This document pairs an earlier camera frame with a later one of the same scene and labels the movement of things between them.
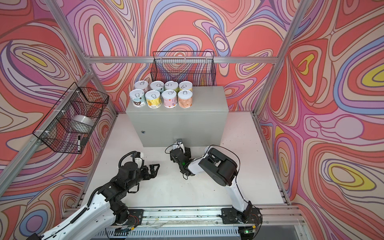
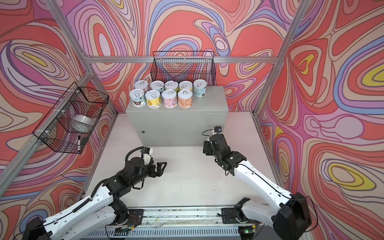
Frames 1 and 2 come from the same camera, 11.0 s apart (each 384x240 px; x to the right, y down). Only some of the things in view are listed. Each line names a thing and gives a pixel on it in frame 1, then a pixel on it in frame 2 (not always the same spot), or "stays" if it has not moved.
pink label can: [170, 98] stays
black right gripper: [188, 152] -> [207, 148]
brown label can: [157, 85] stays
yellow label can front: [153, 99] stays
